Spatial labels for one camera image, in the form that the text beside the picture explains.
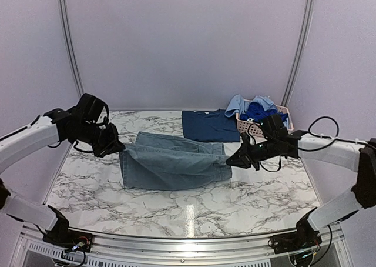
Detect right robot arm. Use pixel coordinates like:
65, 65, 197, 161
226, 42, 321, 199
226, 115, 375, 248

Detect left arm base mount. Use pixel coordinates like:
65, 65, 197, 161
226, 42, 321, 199
41, 226, 93, 252

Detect light blue cloth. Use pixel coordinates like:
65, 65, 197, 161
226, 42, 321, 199
224, 94, 249, 118

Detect pink plastic laundry basket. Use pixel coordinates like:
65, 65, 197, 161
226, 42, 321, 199
235, 105, 294, 138

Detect dark blue t-shirt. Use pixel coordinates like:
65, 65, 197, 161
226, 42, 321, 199
182, 109, 240, 143

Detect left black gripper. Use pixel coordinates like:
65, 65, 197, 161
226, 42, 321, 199
77, 120, 124, 158

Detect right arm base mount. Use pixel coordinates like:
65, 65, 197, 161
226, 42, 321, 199
268, 231, 322, 254

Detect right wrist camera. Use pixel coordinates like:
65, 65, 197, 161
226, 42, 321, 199
240, 132, 257, 146

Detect light blue denim jeans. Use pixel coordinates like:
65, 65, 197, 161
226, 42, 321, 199
119, 131, 232, 191

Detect left aluminium corner post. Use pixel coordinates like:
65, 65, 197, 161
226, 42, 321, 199
58, 0, 85, 97

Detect right aluminium corner post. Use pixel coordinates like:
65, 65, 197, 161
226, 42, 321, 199
281, 0, 315, 107

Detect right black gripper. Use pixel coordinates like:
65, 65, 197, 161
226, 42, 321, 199
227, 137, 278, 171

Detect aluminium corner post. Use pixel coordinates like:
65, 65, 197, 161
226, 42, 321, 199
58, 0, 85, 97
281, 0, 315, 107

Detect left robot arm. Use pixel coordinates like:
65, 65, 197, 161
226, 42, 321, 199
1, 94, 125, 246

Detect royal blue printed garment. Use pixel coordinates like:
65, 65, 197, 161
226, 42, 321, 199
240, 102, 288, 122

